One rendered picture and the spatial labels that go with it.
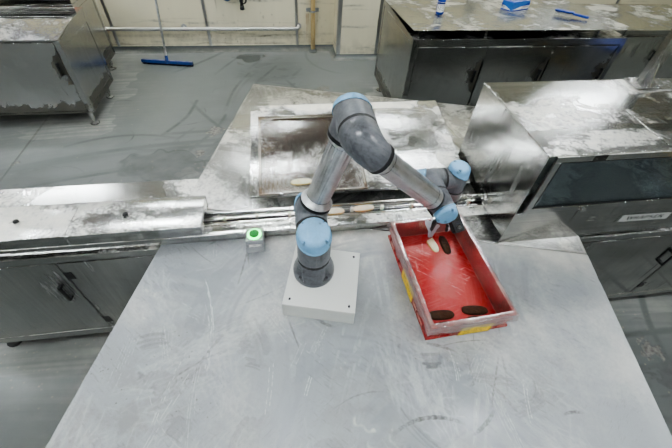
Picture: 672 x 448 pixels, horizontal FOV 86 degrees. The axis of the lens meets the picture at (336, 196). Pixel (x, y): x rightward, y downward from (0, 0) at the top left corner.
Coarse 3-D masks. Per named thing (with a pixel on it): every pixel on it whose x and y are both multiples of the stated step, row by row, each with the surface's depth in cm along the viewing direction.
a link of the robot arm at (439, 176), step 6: (432, 168) 126; (438, 168) 126; (444, 168) 126; (426, 174) 123; (432, 174) 123; (438, 174) 123; (444, 174) 124; (432, 180) 121; (438, 180) 121; (444, 180) 123; (444, 186) 120
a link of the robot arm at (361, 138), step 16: (352, 128) 93; (368, 128) 93; (352, 144) 94; (368, 144) 93; (384, 144) 94; (368, 160) 94; (384, 160) 95; (400, 160) 100; (384, 176) 101; (400, 176) 101; (416, 176) 104; (416, 192) 106; (432, 192) 109; (448, 192) 118; (432, 208) 113; (448, 208) 112
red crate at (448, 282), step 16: (416, 240) 156; (448, 240) 156; (416, 256) 150; (432, 256) 150; (448, 256) 150; (464, 256) 151; (416, 272) 144; (432, 272) 144; (448, 272) 145; (464, 272) 145; (432, 288) 139; (448, 288) 140; (464, 288) 140; (480, 288) 140; (432, 304) 134; (448, 304) 135; (464, 304) 135; (480, 304) 135; (448, 320) 130; (432, 336) 125
